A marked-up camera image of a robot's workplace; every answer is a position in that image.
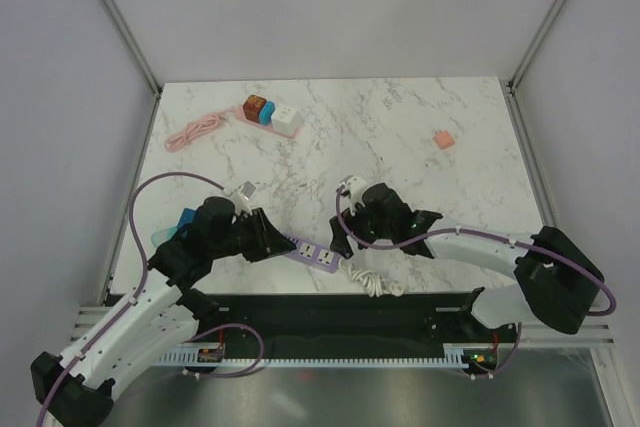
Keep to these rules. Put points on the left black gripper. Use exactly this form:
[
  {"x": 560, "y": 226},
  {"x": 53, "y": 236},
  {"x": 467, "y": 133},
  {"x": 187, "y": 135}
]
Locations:
[{"x": 268, "y": 240}]

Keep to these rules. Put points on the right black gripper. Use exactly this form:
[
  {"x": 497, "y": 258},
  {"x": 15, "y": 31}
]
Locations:
[{"x": 338, "y": 243}]

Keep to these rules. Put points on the blue cube plug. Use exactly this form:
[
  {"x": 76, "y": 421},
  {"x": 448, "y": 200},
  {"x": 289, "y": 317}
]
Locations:
[{"x": 186, "y": 218}]

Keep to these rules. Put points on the teal power strip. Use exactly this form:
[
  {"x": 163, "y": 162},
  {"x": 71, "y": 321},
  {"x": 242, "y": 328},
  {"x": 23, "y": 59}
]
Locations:
[{"x": 163, "y": 236}]

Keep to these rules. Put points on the pink plug adapter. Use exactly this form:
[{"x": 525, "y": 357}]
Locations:
[{"x": 444, "y": 140}]

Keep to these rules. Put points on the purple power strip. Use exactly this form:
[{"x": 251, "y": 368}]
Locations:
[{"x": 313, "y": 255}]

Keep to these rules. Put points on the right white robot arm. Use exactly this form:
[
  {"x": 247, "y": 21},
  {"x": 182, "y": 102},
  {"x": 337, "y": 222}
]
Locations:
[{"x": 553, "y": 281}]

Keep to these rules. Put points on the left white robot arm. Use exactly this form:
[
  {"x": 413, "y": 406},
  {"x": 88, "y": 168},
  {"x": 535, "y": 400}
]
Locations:
[{"x": 79, "y": 386}]

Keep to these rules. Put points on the white cube plug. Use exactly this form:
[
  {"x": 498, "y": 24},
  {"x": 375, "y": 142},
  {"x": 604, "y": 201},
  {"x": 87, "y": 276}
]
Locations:
[{"x": 286, "y": 120}]

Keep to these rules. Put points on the light blue plug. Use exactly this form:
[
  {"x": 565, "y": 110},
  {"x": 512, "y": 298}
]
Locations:
[{"x": 266, "y": 113}]

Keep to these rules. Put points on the brown cube plug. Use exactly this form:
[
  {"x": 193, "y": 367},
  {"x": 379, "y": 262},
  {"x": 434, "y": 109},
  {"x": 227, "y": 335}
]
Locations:
[{"x": 252, "y": 107}]

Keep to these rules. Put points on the pink power strip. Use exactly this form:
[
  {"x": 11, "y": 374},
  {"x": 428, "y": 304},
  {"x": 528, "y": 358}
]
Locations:
[{"x": 239, "y": 115}]

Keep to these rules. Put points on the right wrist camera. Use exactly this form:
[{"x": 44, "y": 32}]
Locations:
[{"x": 352, "y": 189}]

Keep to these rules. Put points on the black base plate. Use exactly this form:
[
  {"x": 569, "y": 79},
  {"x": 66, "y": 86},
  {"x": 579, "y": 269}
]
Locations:
[{"x": 345, "y": 326}]

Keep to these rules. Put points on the aluminium rail bar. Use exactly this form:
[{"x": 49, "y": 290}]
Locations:
[{"x": 548, "y": 331}]

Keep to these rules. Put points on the white cable duct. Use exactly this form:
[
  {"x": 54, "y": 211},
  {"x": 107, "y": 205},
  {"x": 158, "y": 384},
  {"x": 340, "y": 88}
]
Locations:
[{"x": 190, "y": 356}]

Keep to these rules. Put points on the left aluminium frame post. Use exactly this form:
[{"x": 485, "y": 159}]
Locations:
[{"x": 131, "y": 45}]

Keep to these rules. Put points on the aluminium frame post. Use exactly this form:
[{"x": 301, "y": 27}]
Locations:
[
  {"x": 131, "y": 45},
  {"x": 549, "y": 20}
]

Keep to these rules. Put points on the right aluminium frame post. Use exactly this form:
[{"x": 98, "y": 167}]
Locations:
[{"x": 549, "y": 20}]

